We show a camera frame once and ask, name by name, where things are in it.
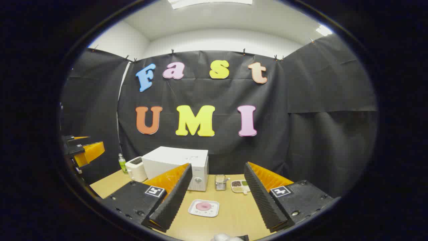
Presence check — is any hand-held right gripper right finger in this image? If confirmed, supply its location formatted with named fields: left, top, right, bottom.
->
left=244, top=162, right=335, bottom=233

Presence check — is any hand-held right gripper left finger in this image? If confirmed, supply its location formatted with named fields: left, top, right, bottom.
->
left=100, top=163, right=193, bottom=233

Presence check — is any white square plate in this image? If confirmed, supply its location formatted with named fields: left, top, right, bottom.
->
left=188, top=199, right=220, bottom=218

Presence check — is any white microwave oven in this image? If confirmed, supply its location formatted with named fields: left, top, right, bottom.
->
left=142, top=146, right=209, bottom=192

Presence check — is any divided tray with beans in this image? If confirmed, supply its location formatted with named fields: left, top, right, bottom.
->
left=231, top=180, right=250, bottom=195

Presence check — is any green drink bottle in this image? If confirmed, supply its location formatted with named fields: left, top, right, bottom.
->
left=118, top=153, right=128, bottom=174

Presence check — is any white toaster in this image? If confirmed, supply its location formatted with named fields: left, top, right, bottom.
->
left=125, top=157, right=148, bottom=182

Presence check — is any black backdrop cloth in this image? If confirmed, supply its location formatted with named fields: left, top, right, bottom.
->
left=60, top=33, right=378, bottom=198

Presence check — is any ceiling light panel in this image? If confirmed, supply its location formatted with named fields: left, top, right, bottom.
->
left=167, top=0, right=253, bottom=9
left=316, top=24, right=334, bottom=36

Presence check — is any metal wire basket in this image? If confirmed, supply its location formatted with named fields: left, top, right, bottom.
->
left=214, top=174, right=230, bottom=191

